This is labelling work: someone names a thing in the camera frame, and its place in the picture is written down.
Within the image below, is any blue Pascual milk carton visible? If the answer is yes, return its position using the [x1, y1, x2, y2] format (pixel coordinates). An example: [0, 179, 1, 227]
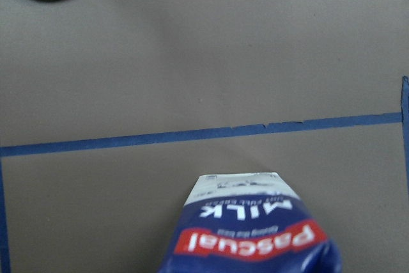
[159, 172, 342, 272]

